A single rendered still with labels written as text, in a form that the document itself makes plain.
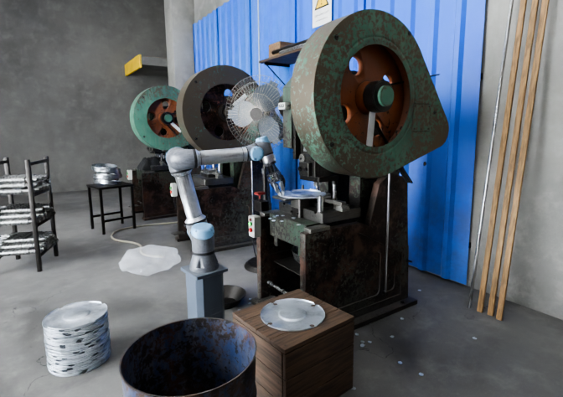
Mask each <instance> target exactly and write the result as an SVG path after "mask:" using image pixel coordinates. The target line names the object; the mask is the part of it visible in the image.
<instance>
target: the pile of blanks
mask: <svg viewBox="0 0 563 397"><path fill-rule="evenodd" d="M42 326H43V328H44V343H45V347H46V349H45V351H46V356H47V367H48V371H49V372H50V373H51V374H52V375H55V376H60V377H70V376H76V375H79V374H83V373H87V372H89V371H91V370H93V369H96V368H97V367H99V366H100V365H102V364H103V363H104V362H105V361H106V360H107V359H108V358H109V357H110V355H111V340H110V328H109V320H108V312H106V314H105V315H104V316H103V317H101V318H100V319H98V320H97V321H95V322H92V323H90V324H87V325H85V326H82V327H77V328H72V329H66V330H54V329H49V328H47V327H45V326H44V324H43V322H42Z"/></svg>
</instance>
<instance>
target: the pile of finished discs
mask: <svg viewBox="0 0 563 397"><path fill-rule="evenodd" d="M274 303H277V305H273V303H271V302H270V303H268V304H267V305H265V306H264V307H263V308H262V309H261V320H262V321H263V322H264V323H265V324H266V325H267V324H268V323H269V322H272V325H267V326H269V327H272V328H275V329H277V330H282V331H288V332H299V331H305V330H308V329H311V328H314V327H316V326H318V325H319V324H321V323H322V322H323V320H324V318H325V311H324V310H323V309H322V308H321V307H320V306H319V305H315V304H314V302H311V301H308V300H304V299H298V298H287V299H281V300H277V301H275V302H274ZM311 305H315V307H311ZM311 324H313V325H314V327H310V326H309V325H311Z"/></svg>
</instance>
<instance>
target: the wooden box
mask: <svg viewBox="0 0 563 397"><path fill-rule="evenodd" d="M287 298H298V299H304V300H308V301H311V302H314V304H315V305H319V306H320V307H321V308H322V309H323V310H324V311H325V318H324V320H323V322H322V323H321V324H319V325H318V326H316V327H314V325H313V324H311V325H309V326H310V327H314V328H311V329H308V330H305V331H299V332H288V331H282V330H277V329H275V328H272V327H269V326H267V325H272V322H269V323H268V324H267V325H266V324H265V323H264V322H263V321H262V320H261V309H262V308H263V307H264V306H265V305H267V304H268V303H270V302H271V303H273V305H277V303H274V302H275V301H277V300H281V299H287ZM315 305H311V307H315ZM233 322H236V323H239V324H240V325H242V326H243V327H245V328H247V329H248V330H249V331H250V332H251V333H252V335H253V336H254V338H255V340H256V346H257V350H256V390H257V395H256V397H339V396H341V395H342V394H344V393H346V392H347V391H349V390H350V389H352V388H353V371H354V367H353V366H354V345H353V343H354V316H352V315H350V314H348V313H347V312H344V311H342V310H340V309H338V308H336V307H334V306H332V305H330V304H328V303H326V302H324V301H322V300H320V299H318V298H316V297H314V296H311V295H309V294H307V293H306V292H304V291H301V290H299V289H296V290H295V291H290V292H288V293H286V294H283V295H280V296H277V297H274V298H272V299H269V300H267V301H264V302H260V303H258V304H255V305H253V306H250V307H247V308H244V309H241V310H239V311H237V312H233Z"/></svg>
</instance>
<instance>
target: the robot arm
mask: <svg viewBox="0 0 563 397"><path fill-rule="evenodd" d="M270 154H271V155H270ZM267 155H268V156H267ZM275 156H276V155H274V153H273V151H272V148H271V143H270V141H269V139H268V137H267V136H263V137H259V138H257V139H256V142H255V143H253V144H250V145H248V146H245V147H237V148H226V149H215V150H204V151H197V150H196V149H183V148H181V147H173V148H171V149H170V150H168V152H167V154H166V162H167V164H168V167H169V171H170V173H171V175H172V176H174V177H175V180H176V183H177V186H178V191H179V194H180V197H181V200H182V203H183V208H184V211H185V214H186V217H187V219H186V220H185V224H186V227H187V233H188V235H189V238H190V239H191V240H192V251H193V255H192V259H191V261H190V265H189V269H190V270H191V271H192V272H195V273H208V272H211V271H215V270H217V269H218V268H219V262H218V260H217V258H216V255H215V252H214V226H213V225H212V224H208V222H207V219H206V216H205V215H203V214H202V212H201V208H200V206H199V201H198V197H197V194H196V191H195V188H194V183H193V179H192V177H191V171H192V168H198V167H199V166H202V165H210V164H220V163H228V162H244V161H260V160H261V159H262V161H263V163H264V165H265V167H266V168H267V171H268V173H269V174H268V175H266V176H267V179H269V178H270V179H269V180H268V182H269V184H270V185H271V186H272V187H273V188H274V189H275V191H276V193H278V194H279V195H280V196H283V195H284V193H285V182H286V181H285V178H284V177H283V175H282V174H281V172H280V171H279V169H278V168H277V167H276V165H275V164H274V163H276V161H275V160H276V159H275ZM278 181H280V182H279V186H280V187H281V191H280V189H279V188H278V183H276V182H278Z"/></svg>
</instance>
